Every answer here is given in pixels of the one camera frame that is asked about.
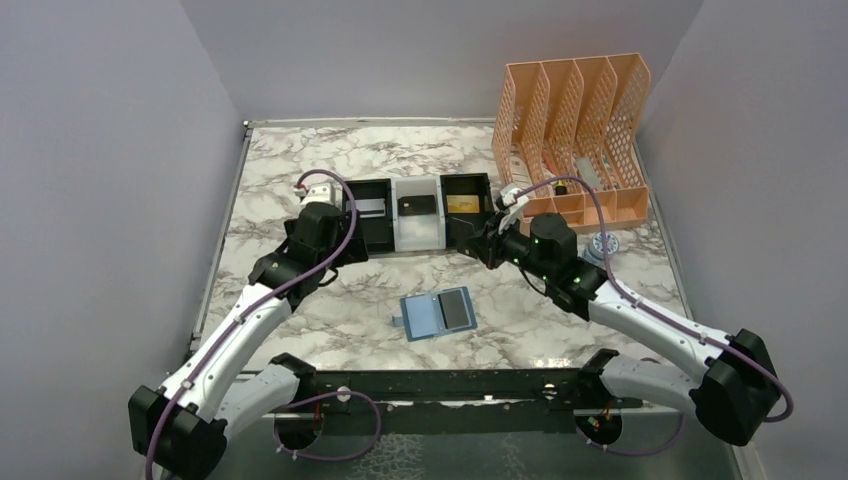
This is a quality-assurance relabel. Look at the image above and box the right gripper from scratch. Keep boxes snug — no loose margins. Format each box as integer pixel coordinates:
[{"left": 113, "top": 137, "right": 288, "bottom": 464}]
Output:
[{"left": 463, "top": 210, "right": 554, "bottom": 283}]

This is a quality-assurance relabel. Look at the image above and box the blue card holder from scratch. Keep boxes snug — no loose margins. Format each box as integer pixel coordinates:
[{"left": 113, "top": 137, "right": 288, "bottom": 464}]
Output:
[{"left": 391, "top": 286, "right": 477, "bottom": 342}]

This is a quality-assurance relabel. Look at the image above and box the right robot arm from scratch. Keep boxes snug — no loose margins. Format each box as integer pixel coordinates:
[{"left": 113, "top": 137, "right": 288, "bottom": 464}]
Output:
[{"left": 448, "top": 213, "right": 780, "bottom": 446}]

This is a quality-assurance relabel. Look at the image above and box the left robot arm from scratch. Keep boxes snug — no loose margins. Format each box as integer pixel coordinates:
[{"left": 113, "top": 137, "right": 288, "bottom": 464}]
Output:
[{"left": 128, "top": 202, "right": 368, "bottom": 479}]

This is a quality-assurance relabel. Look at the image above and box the gold credit card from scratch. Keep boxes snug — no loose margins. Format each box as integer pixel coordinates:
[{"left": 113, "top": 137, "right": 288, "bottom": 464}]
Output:
[{"left": 445, "top": 195, "right": 481, "bottom": 214}]

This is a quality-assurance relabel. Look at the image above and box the white magnetic stripe card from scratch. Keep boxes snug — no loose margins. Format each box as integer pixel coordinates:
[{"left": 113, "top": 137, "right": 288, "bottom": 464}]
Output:
[{"left": 345, "top": 198, "right": 387, "bottom": 218}]

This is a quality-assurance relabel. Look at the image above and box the black white card tray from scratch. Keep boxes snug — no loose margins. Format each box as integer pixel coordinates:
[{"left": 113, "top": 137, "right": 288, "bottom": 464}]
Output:
[{"left": 341, "top": 173, "right": 494, "bottom": 256}]

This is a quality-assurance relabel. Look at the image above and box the white labelled box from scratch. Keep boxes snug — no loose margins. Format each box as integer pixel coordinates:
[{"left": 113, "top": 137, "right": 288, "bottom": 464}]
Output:
[{"left": 508, "top": 150, "right": 534, "bottom": 189}]

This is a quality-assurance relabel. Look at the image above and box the yellow tipped marker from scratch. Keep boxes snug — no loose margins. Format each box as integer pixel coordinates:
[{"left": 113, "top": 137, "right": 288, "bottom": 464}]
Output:
[{"left": 554, "top": 181, "right": 568, "bottom": 196}]

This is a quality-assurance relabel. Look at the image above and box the orange file organizer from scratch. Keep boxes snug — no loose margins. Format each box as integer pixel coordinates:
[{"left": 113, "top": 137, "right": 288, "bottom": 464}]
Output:
[{"left": 492, "top": 53, "right": 651, "bottom": 233}]

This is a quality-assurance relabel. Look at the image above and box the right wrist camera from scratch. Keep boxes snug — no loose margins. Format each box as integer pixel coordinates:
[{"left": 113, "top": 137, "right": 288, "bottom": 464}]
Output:
[{"left": 496, "top": 183, "right": 529, "bottom": 234}]

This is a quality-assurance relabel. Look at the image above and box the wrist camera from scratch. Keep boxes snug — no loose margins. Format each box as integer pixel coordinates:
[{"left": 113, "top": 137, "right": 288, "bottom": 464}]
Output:
[
  {"left": 294, "top": 182, "right": 340, "bottom": 207},
  {"left": 496, "top": 183, "right": 529, "bottom": 234}
]

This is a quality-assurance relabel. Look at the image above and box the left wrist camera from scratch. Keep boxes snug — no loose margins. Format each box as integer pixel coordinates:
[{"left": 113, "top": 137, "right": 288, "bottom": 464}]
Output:
[{"left": 294, "top": 182, "right": 340, "bottom": 207}]

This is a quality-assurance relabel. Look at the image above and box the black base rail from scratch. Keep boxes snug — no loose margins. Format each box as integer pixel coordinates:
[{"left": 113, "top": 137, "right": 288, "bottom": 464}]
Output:
[{"left": 271, "top": 368, "right": 643, "bottom": 436}]

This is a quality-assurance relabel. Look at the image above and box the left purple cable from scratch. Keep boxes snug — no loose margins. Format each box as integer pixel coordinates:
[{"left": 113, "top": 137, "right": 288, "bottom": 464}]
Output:
[{"left": 144, "top": 169, "right": 384, "bottom": 480}]

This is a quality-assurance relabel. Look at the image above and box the purple cable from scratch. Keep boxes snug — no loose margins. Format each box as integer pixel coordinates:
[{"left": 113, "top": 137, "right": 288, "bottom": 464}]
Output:
[
  {"left": 513, "top": 176, "right": 795, "bottom": 458},
  {"left": 144, "top": 169, "right": 384, "bottom": 480}
]

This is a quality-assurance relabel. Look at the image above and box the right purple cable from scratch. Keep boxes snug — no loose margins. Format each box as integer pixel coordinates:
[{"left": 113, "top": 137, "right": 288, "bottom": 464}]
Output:
[{"left": 513, "top": 176, "right": 795, "bottom": 458}]

